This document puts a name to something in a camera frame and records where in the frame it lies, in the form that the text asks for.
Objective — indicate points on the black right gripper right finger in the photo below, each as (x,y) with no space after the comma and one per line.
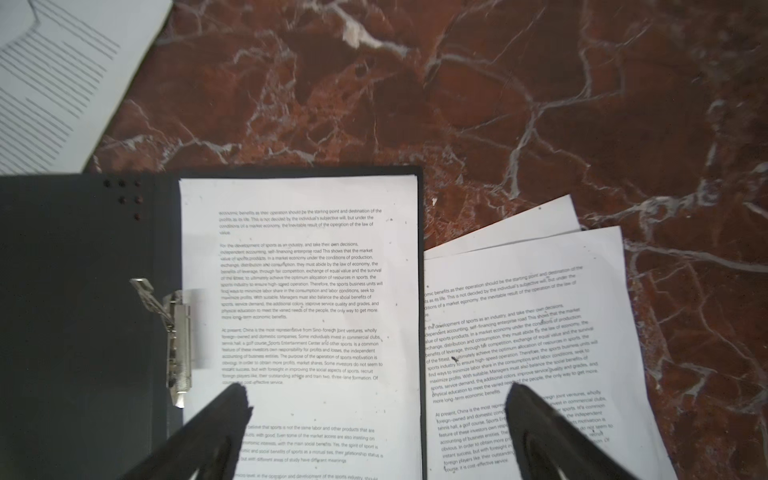
(547,446)

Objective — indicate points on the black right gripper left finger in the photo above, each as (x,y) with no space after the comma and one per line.
(207,447)

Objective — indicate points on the printed paper stack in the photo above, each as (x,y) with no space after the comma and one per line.
(556,217)
(553,314)

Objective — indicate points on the black file folder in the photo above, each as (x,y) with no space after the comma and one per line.
(83,362)

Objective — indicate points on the silver folder clip mechanism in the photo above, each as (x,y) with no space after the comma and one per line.
(175,314)

